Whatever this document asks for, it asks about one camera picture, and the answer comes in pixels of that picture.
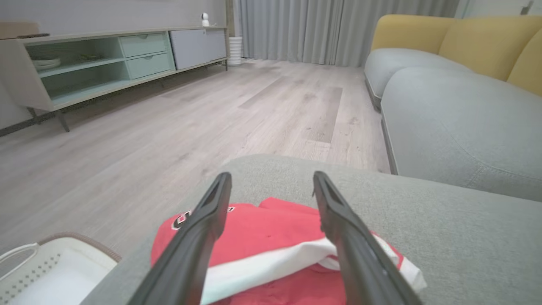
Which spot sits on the grey cabinet door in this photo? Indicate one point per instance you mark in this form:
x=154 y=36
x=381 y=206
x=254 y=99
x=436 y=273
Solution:
x=199 y=47

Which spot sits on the brown cardboard box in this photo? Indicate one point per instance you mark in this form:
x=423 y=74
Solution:
x=17 y=29

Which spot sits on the small white security camera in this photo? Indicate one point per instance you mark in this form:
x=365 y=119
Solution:
x=205 y=19

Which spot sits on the grey sofa seat cushion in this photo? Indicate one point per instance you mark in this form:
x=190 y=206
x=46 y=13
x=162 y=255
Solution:
x=457 y=135
x=402 y=67

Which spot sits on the white ribbed cylindrical bin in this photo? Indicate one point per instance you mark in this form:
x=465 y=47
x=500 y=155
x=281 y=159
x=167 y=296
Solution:
x=235 y=51

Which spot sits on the red shorts white waistband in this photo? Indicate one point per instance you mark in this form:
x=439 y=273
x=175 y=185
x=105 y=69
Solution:
x=271 y=233

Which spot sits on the white perforated laundry basket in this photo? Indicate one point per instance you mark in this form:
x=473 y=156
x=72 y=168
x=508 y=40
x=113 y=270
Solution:
x=63 y=275

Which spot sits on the yellow sofa backrest cushion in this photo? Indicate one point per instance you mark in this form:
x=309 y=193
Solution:
x=487 y=42
x=529 y=67
x=406 y=31

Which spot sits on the large grey sofa seat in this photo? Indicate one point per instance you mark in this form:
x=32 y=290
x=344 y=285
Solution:
x=465 y=245

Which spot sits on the mint green cabinet drawer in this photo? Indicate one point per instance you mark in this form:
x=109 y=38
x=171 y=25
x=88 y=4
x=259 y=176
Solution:
x=142 y=44
x=148 y=65

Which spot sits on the flat greenish plate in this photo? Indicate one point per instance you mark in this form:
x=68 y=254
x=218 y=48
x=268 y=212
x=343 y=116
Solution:
x=91 y=56

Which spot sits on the white and mint TV cabinet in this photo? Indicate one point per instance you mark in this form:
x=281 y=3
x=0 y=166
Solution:
x=17 y=76

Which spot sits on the dark flat remote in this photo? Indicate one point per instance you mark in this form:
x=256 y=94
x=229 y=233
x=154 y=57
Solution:
x=36 y=35

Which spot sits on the grey pleated curtain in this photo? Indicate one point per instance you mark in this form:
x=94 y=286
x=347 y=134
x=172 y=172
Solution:
x=317 y=29

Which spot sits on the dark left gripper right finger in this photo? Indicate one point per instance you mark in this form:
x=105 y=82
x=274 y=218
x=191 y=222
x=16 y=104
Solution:
x=364 y=271

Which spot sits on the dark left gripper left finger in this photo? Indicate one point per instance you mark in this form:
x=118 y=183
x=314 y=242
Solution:
x=186 y=262

